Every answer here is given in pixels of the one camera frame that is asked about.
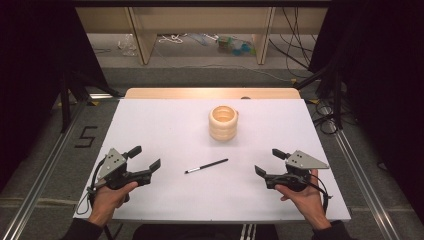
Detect hand-held gripper cable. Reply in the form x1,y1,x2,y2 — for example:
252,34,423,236
75,158,108,216
308,173,334,214

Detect white rope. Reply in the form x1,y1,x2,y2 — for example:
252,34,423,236
158,33,186,45

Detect left hand-held gripper cable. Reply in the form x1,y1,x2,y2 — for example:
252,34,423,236
75,158,108,216

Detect right hand-held gripper cable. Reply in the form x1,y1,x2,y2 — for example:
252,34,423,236
308,173,334,214

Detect black makeup brush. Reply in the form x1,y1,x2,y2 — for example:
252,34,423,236
184,158,230,175

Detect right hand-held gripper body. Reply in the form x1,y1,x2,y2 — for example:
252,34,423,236
264,149,331,193

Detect cream ringed cup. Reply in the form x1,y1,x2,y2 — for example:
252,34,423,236
208,105,240,142

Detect person's black striped pants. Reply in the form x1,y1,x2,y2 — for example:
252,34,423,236
132,223,280,240

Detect colourful toy box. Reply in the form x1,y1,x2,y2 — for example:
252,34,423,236
216,34,234,54

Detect blue plastic object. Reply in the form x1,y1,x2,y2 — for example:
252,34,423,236
232,41,256,57

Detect clear plastic bag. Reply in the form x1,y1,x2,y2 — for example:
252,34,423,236
117,33,138,57

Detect wooden shelf unit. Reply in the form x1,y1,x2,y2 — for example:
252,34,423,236
74,6,329,66

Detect white board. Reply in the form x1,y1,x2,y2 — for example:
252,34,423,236
73,98,352,224

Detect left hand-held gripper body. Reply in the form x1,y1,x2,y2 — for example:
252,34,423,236
94,147,153,192

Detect metal floor rail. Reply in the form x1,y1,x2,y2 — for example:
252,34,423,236
319,103,402,240
0,99,90,240

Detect coiled black cables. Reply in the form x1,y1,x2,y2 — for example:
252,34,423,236
311,99,340,136

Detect person's left hand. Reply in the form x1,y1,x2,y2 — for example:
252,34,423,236
87,181,139,228

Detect black curtain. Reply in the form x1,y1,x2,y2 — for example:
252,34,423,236
0,0,112,194
308,0,424,214

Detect hanging black cable bundle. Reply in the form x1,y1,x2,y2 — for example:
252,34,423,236
268,6,318,72

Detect person's right hand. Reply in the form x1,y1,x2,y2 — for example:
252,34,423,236
274,168,333,231

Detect black metal stand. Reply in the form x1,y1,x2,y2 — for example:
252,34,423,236
58,71,122,134
293,63,345,131

